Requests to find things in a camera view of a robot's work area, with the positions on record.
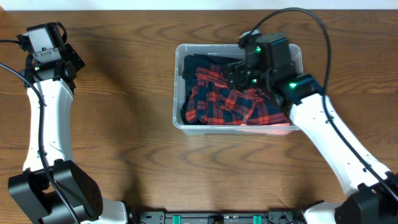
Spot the red plaid flannel shirt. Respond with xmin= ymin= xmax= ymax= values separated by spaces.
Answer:
xmin=184 ymin=64 xmax=289 ymax=126

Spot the dark garment with tape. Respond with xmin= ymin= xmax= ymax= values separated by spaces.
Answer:
xmin=182 ymin=54 xmax=239 ymax=95

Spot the pink garment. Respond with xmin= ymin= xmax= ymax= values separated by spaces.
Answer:
xmin=240 ymin=123 xmax=292 ymax=135

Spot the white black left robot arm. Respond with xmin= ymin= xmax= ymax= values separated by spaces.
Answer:
xmin=8 ymin=40 xmax=131 ymax=223

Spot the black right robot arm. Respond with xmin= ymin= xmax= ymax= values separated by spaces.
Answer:
xmin=225 ymin=30 xmax=397 ymax=224

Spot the clear plastic storage bin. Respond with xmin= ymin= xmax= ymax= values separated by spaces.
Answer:
xmin=172 ymin=44 xmax=300 ymax=135

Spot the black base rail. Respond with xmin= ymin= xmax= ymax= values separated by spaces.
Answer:
xmin=139 ymin=210 xmax=305 ymax=224

